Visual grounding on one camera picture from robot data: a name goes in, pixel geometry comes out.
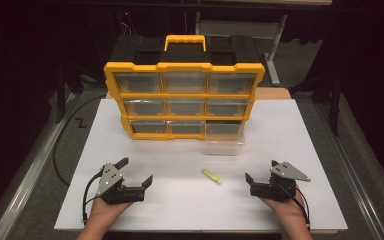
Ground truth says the aluminium rail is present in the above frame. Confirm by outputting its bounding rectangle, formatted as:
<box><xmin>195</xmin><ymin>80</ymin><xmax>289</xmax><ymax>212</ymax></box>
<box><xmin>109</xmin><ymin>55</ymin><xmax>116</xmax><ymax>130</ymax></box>
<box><xmin>0</xmin><ymin>92</ymin><xmax>78</xmax><ymax>240</ymax></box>
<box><xmin>313</xmin><ymin>102</ymin><xmax>384</xmax><ymax>240</ymax></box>

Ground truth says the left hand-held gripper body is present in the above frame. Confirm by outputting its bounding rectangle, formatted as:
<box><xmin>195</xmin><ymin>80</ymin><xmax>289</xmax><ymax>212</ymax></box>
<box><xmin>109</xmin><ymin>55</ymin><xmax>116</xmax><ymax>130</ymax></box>
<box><xmin>94</xmin><ymin>162</ymin><xmax>146</xmax><ymax>205</ymax></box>

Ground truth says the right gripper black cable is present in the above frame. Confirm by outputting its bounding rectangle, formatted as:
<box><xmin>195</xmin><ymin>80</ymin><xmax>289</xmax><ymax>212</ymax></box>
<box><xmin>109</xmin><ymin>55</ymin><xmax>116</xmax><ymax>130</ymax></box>
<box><xmin>279</xmin><ymin>181</ymin><xmax>312</xmax><ymax>231</ymax></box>

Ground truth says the transparent storage bin drawer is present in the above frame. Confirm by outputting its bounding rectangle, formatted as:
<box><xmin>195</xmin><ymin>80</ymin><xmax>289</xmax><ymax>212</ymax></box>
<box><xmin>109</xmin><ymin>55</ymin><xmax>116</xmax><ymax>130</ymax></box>
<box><xmin>202</xmin><ymin>120</ymin><xmax>245</xmax><ymax>157</ymax></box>

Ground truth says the white table sheet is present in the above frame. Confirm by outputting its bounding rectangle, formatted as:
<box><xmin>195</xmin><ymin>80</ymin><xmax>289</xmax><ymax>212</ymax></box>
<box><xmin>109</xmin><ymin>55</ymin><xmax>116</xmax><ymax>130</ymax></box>
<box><xmin>53</xmin><ymin>98</ymin><xmax>349</xmax><ymax>232</ymax></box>

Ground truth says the light green plastic stick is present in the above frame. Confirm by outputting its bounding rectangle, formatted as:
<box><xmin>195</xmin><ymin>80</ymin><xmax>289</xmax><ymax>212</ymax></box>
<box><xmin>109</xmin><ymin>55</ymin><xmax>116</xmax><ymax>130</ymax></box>
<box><xmin>201</xmin><ymin>168</ymin><xmax>223</xmax><ymax>184</ymax></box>

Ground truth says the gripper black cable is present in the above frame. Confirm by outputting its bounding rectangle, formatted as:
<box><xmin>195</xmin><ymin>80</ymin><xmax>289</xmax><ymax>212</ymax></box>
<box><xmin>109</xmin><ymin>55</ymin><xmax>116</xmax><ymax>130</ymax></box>
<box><xmin>81</xmin><ymin>170</ymin><xmax>105</xmax><ymax>225</ymax></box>
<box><xmin>279</xmin><ymin>181</ymin><xmax>312</xmax><ymax>231</ymax></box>

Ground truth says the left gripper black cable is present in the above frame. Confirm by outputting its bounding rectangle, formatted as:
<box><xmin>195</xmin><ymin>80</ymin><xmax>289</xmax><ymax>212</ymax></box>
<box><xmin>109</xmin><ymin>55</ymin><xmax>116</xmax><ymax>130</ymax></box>
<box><xmin>81</xmin><ymin>170</ymin><xmax>105</xmax><ymax>225</ymax></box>

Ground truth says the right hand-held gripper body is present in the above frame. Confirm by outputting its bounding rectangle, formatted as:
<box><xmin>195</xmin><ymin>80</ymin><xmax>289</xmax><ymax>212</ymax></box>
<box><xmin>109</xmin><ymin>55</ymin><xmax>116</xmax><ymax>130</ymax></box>
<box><xmin>250</xmin><ymin>161</ymin><xmax>312</xmax><ymax>202</ymax></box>

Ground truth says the long black floor cable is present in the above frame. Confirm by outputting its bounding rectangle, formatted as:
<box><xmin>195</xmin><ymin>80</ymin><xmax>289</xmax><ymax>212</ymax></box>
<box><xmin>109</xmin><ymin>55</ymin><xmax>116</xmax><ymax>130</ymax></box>
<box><xmin>52</xmin><ymin>94</ymin><xmax>108</xmax><ymax>188</ymax></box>

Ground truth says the grey metal frame stand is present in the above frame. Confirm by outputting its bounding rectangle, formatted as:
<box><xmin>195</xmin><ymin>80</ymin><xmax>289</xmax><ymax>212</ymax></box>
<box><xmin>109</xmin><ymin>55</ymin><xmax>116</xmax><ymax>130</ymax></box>
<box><xmin>194</xmin><ymin>13</ymin><xmax>288</xmax><ymax>86</ymax></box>

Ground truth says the grid of clear plastic drawers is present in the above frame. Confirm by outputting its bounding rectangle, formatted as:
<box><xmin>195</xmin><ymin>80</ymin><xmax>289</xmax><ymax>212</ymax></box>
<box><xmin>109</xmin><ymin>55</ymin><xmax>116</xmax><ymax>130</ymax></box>
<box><xmin>114</xmin><ymin>72</ymin><xmax>258</xmax><ymax>135</ymax></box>

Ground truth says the black stand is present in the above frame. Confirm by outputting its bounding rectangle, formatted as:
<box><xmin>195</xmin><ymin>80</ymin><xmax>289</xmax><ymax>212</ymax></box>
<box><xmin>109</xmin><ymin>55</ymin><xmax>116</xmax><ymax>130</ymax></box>
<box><xmin>289</xmin><ymin>71</ymin><xmax>345</xmax><ymax>137</ymax></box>
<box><xmin>53</xmin><ymin>59</ymin><xmax>84</xmax><ymax>124</ymax></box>

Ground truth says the person's left hand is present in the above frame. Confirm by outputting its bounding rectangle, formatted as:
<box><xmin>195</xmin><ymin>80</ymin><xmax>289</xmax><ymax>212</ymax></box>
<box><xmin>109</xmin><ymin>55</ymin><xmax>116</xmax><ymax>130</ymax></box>
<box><xmin>88</xmin><ymin>198</ymin><xmax>133</xmax><ymax>225</ymax></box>

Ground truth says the yellow black organizer cabinet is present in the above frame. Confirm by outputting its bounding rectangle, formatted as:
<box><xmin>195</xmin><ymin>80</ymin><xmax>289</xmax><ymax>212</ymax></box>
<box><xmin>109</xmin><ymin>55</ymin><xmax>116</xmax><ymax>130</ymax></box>
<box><xmin>103</xmin><ymin>34</ymin><xmax>266</xmax><ymax>141</ymax></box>

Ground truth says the person's right hand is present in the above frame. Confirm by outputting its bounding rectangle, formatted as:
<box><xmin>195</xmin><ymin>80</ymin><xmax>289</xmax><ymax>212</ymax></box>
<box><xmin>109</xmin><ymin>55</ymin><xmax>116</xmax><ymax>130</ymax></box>
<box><xmin>261</xmin><ymin>194</ymin><xmax>310</xmax><ymax>225</ymax></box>

